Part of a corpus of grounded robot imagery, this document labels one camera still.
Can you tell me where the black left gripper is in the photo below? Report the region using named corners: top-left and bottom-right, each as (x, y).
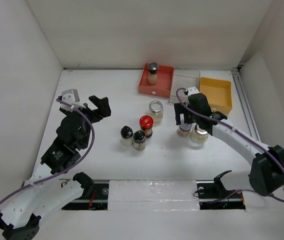
top-left (62, 95), bottom-right (111, 148)

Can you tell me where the white-lid small brown jar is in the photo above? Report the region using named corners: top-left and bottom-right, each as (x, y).
top-left (177, 123), bottom-right (192, 138)

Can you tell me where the silver-cap white spice shaker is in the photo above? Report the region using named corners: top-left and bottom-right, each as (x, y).
top-left (147, 62), bottom-right (159, 85)

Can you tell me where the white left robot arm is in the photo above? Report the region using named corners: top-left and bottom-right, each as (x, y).
top-left (0, 93), bottom-right (111, 240)

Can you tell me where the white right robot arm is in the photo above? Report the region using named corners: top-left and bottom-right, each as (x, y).
top-left (174, 87), bottom-right (284, 198)

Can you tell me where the silver-lid clear glass jar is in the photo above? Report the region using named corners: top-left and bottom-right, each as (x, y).
top-left (190, 124), bottom-right (209, 148)

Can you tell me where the open clear glass jar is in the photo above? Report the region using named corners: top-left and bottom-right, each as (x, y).
top-left (148, 100), bottom-right (163, 122)

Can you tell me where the clear plastic bin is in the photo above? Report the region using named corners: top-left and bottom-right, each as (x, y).
top-left (169, 69), bottom-right (200, 104)

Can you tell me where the black-cap white spice bottle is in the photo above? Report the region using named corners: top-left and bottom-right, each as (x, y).
top-left (120, 126), bottom-right (133, 147)

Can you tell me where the red-lid dark sauce jar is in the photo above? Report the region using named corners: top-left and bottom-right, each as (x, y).
top-left (139, 115), bottom-right (154, 139)

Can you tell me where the yellow plastic bin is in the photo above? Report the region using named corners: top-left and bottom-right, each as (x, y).
top-left (199, 77), bottom-right (233, 116)

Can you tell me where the red plastic bin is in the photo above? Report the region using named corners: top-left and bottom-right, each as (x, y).
top-left (138, 63), bottom-right (174, 98)

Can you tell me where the black-cap brown spice bottle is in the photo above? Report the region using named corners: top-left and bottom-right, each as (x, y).
top-left (133, 130), bottom-right (146, 151)

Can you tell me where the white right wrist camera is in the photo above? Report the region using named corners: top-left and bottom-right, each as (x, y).
top-left (184, 86), bottom-right (199, 96)

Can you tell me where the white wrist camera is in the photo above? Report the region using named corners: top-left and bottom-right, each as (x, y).
top-left (184, 86), bottom-right (199, 96)
top-left (58, 89), bottom-right (84, 108)

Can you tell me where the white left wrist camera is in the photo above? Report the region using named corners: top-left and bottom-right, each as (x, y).
top-left (58, 89), bottom-right (84, 108)

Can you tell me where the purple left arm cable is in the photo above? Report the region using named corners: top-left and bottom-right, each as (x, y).
top-left (0, 97), bottom-right (96, 223)

